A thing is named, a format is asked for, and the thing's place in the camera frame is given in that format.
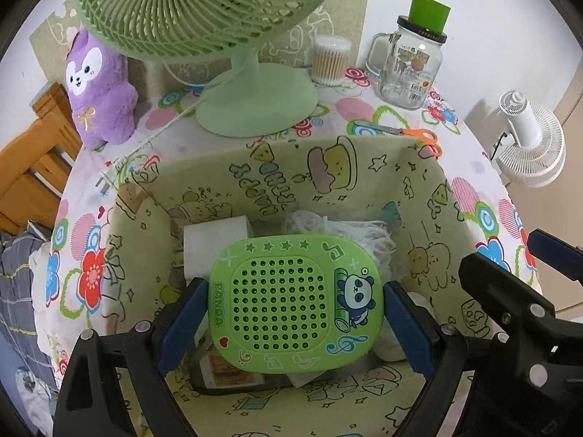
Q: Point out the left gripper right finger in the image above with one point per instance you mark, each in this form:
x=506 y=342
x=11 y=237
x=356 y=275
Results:
x=436 y=352

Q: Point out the beige wooden door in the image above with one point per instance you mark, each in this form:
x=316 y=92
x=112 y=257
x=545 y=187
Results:
x=557 y=207

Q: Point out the wooden bed headboard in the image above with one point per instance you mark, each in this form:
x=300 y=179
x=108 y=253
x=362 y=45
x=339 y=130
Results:
x=34 y=172

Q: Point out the green panda case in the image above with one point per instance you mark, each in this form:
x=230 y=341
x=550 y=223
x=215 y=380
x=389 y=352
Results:
x=294 y=303

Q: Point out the green plastic cup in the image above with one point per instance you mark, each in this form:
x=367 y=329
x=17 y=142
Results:
x=429 y=14

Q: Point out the patterned fabric storage box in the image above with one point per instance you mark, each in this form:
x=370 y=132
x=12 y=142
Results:
x=434 y=211

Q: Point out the bag of white items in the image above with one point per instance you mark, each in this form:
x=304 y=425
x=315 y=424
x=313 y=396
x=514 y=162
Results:
x=372 y=236

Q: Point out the floral tablecloth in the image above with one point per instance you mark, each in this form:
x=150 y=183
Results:
x=82 y=284

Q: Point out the white floor fan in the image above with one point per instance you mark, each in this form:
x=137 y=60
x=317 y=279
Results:
x=531 y=150

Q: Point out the cotton swab container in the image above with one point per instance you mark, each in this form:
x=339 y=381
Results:
x=330 y=58

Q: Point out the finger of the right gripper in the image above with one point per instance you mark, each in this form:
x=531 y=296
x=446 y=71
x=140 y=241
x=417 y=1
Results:
x=557 y=254
x=512 y=304

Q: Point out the green desk fan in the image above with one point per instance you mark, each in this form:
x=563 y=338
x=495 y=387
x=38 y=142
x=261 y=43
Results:
x=250 y=99

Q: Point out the orange handled scissors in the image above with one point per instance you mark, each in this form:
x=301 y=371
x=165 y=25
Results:
x=427 y=137

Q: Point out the grey plaid bedding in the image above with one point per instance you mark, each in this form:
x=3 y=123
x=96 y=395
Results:
x=17 y=313

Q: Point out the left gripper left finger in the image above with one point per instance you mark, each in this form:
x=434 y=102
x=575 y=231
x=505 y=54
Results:
x=152 y=354

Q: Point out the white power adapter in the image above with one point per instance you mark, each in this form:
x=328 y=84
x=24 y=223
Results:
x=203 y=242

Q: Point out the purple plush bunny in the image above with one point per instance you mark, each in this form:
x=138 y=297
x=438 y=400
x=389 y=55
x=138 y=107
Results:
x=101 y=98

